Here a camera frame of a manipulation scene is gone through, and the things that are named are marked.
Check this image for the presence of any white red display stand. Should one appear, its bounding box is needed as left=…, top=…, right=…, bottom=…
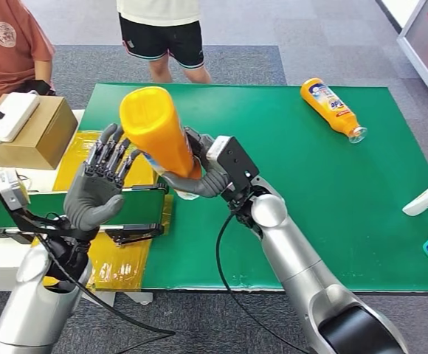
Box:
left=396, top=0, right=428, bottom=94

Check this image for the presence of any white flat device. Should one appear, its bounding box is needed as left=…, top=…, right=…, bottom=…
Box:
left=0, top=91, right=41, bottom=144

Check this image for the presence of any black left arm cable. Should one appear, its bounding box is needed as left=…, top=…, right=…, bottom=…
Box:
left=0, top=190, right=177, bottom=354

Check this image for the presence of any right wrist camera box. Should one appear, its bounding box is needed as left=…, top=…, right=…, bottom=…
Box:
left=206, top=135, right=259, bottom=204

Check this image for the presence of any brown cardboard box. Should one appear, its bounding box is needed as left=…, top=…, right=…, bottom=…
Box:
left=0, top=95, right=79, bottom=171

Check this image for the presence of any small green conveyor belt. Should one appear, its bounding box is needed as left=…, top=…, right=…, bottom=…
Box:
left=0, top=183, right=171, bottom=246

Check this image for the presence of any yellow wrapped cardboard box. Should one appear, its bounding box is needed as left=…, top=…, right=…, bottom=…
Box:
left=42, top=129, right=174, bottom=292

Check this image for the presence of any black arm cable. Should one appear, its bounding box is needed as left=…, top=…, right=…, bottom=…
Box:
left=215, top=212, right=311, bottom=354
left=0, top=190, right=177, bottom=354

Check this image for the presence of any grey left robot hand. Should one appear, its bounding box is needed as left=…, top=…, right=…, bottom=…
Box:
left=63, top=122, right=143, bottom=232

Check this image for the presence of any standing person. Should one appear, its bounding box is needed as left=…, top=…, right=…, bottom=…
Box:
left=116, top=0, right=212, bottom=85

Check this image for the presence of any white spray bottle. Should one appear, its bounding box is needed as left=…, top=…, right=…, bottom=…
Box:
left=401, top=170, right=428, bottom=218

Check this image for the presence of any orange bottle with barcode label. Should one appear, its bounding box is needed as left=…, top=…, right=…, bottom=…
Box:
left=119, top=86, right=203, bottom=201

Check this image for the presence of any seated person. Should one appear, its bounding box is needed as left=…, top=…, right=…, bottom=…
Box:
left=0, top=0, right=56, bottom=103

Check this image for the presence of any white table foot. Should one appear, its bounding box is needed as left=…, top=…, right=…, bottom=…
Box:
left=88, top=291, right=154, bottom=309

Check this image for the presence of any orange bottle with blue label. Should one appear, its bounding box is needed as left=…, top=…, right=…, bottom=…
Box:
left=299, top=77, right=368, bottom=145

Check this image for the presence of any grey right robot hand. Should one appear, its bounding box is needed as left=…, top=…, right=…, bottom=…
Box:
left=160, top=125, right=233, bottom=199

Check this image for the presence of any green table mat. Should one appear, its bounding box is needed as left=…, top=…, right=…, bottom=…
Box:
left=77, top=83, right=428, bottom=294

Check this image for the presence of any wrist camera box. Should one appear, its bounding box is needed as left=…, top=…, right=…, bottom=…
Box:
left=206, top=135, right=259, bottom=204
left=0, top=168, right=31, bottom=212

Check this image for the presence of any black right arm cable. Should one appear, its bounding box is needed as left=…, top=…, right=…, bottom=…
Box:
left=215, top=212, right=311, bottom=354

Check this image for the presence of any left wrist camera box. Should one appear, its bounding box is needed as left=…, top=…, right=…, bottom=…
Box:
left=0, top=168, right=31, bottom=212

